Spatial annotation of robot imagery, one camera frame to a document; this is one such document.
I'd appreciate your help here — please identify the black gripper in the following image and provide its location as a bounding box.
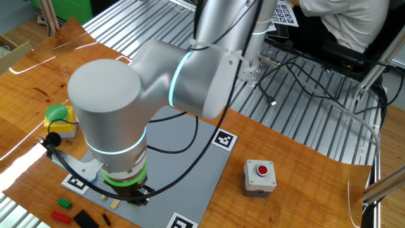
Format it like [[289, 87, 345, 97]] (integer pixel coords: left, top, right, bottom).
[[112, 177, 152, 207]]

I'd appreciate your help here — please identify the green Lego brick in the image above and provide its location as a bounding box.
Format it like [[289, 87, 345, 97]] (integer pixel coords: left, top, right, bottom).
[[56, 197, 73, 209]]

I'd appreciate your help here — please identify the black Lego plate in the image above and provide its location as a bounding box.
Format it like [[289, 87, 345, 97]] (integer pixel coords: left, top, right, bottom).
[[73, 209, 100, 228]]

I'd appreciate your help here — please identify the grey Lego baseplate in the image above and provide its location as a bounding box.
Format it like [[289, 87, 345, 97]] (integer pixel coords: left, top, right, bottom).
[[61, 106, 238, 228]]

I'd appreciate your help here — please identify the red Lego brick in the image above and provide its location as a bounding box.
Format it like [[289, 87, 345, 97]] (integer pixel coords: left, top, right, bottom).
[[50, 210, 73, 225]]

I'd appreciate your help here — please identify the black white fiducial marker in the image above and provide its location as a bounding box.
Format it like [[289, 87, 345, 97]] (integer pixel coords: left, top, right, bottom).
[[211, 127, 238, 152], [61, 173, 92, 195]]

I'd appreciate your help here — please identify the fiducial marker with C pattern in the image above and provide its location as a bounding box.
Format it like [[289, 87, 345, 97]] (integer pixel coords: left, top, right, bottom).
[[166, 212, 199, 228]]

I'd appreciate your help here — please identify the yellow and grey button box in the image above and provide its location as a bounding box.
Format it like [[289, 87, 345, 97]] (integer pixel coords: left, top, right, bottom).
[[43, 103, 78, 139]]

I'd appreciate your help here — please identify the grey box with red button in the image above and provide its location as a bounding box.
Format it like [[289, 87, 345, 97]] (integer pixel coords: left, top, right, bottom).
[[242, 159, 278, 198]]

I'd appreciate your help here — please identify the wood grain mat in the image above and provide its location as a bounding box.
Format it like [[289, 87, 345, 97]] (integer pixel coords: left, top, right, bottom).
[[0, 15, 373, 228]]

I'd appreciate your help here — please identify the open cardboard box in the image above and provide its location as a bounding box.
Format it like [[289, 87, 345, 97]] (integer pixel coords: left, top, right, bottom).
[[0, 34, 34, 75]]

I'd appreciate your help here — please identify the green box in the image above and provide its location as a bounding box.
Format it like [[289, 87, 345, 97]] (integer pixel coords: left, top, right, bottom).
[[30, 0, 94, 25]]

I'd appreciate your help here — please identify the wooden stick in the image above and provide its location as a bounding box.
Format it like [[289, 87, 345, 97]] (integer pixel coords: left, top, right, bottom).
[[39, 0, 54, 35], [47, 0, 61, 32]]

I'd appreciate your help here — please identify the printed marker calibration sheet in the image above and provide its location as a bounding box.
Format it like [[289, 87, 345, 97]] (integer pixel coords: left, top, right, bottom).
[[270, 0, 300, 28]]

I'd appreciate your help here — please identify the black office chair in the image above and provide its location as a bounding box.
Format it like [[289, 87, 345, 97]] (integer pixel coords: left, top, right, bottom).
[[265, 6, 405, 83]]

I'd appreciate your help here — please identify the aluminium profile bar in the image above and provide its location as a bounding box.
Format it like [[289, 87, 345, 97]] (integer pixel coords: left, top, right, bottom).
[[360, 164, 405, 206]]

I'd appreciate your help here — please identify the person in white shirt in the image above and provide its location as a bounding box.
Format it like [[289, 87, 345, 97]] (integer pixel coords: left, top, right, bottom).
[[299, 0, 390, 54]]

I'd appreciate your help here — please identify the green flange adapter ring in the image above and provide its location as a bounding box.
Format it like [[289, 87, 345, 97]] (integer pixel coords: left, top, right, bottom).
[[101, 161, 149, 187]]

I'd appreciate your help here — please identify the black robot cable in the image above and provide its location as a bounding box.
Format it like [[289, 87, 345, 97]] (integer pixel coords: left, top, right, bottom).
[[39, 0, 265, 202], [146, 110, 199, 155]]

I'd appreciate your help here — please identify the black USB cable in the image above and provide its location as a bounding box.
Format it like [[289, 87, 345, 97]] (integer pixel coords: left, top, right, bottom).
[[256, 61, 298, 107]]

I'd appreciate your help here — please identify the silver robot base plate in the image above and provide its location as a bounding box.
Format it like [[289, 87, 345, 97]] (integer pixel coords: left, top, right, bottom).
[[237, 41, 273, 86]]

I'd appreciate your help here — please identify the silver cable connector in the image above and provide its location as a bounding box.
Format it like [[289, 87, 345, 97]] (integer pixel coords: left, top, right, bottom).
[[258, 53, 282, 68]]

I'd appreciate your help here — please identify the grey hose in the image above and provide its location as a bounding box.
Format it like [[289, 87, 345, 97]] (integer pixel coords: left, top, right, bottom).
[[294, 75, 382, 165]]

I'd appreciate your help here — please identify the long black cable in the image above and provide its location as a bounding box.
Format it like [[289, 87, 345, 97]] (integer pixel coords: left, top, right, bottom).
[[284, 61, 405, 115]]

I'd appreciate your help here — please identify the aluminium frame post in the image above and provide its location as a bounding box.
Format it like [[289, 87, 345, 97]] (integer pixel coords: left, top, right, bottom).
[[353, 25, 405, 101]]

